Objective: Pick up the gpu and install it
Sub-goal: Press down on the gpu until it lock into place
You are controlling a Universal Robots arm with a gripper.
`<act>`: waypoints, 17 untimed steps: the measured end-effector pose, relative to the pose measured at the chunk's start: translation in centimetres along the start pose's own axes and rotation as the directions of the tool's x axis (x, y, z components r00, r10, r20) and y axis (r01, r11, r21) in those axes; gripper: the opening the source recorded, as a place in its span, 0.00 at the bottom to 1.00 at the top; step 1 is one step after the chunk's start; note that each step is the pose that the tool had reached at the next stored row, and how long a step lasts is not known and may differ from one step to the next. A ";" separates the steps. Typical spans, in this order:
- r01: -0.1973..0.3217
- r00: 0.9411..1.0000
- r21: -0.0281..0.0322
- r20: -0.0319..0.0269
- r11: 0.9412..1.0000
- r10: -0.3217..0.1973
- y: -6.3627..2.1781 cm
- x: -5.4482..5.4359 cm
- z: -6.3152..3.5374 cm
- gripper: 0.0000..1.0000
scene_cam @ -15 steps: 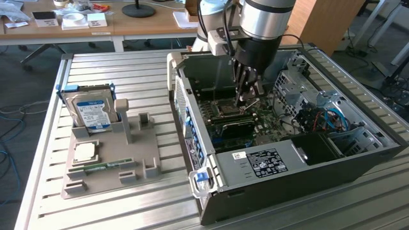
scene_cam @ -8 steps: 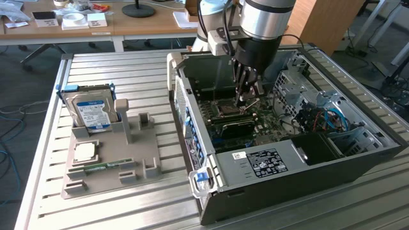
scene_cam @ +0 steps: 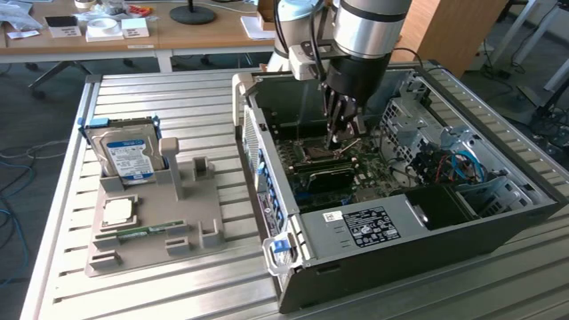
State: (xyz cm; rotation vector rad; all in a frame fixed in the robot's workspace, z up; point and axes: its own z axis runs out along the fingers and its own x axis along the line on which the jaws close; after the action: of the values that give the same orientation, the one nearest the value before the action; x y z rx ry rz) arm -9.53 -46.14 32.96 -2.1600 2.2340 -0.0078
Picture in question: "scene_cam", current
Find large white tape roll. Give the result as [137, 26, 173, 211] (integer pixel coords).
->
[87, 18, 121, 36]

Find CPU socket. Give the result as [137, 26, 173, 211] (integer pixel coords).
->
[301, 141, 335, 161]

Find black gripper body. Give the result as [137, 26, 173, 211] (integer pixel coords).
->
[325, 51, 393, 105]

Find green graphics card black cooler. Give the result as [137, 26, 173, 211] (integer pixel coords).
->
[293, 168, 360, 197]

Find white paper stack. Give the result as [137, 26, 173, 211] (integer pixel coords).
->
[240, 15, 276, 41]

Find plain white box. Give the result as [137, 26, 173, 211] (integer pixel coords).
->
[120, 17, 151, 39]

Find brown cardboard box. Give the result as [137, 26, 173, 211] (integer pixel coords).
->
[256, 0, 279, 24]

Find white desk frame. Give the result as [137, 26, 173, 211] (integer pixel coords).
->
[486, 0, 569, 93]

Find silver CPU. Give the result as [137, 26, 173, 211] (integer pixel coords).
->
[101, 199, 135, 225]

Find light wooden desk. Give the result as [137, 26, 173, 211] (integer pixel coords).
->
[0, 0, 161, 73]
[157, 0, 404, 73]

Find open grey PC case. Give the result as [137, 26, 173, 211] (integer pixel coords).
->
[231, 59, 569, 314]

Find black round lamp base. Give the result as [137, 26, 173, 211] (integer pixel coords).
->
[169, 0, 217, 25]

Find white case handle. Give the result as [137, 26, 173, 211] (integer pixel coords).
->
[261, 232, 297, 277]

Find red and black wire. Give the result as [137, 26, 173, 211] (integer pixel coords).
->
[433, 155, 457, 183]

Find clear plastic bag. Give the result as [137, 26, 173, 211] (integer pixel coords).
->
[0, 1, 44, 31]

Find flat white box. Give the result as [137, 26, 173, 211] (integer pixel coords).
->
[84, 30, 125, 43]

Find hard disk blue carrier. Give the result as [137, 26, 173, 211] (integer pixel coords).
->
[77, 115, 168, 186]

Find blue floor cable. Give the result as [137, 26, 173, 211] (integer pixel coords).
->
[0, 163, 36, 289]

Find white box black top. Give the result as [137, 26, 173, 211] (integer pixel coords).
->
[44, 15, 83, 39]

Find silver perforated drive cage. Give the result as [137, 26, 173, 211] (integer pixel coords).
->
[377, 66, 472, 161]

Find black chair base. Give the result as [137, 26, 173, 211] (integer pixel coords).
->
[25, 59, 137, 99]

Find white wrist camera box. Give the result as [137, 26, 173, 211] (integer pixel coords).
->
[288, 43, 333, 81]

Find silver disk bay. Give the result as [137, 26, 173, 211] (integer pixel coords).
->
[453, 175, 537, 219]

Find red and white card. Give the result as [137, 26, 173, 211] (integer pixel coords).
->
[7, 29, 41, 40]

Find grey printed parts rack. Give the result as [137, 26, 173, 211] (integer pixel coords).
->
[84, 137, 228, 278]

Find blue wire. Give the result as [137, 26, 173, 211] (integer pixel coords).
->
[449, 149, 486, 183]

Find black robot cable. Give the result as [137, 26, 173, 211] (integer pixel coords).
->
[273, 0, 424, 81]

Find grey power supply unit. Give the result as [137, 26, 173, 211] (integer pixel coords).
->
[299, 194, 431, 259]

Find white floor cable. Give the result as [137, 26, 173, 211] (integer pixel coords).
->
[0, 139, 71, 160]

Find green motherboard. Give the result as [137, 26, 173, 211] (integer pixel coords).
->
[265, 109, 415, 214]

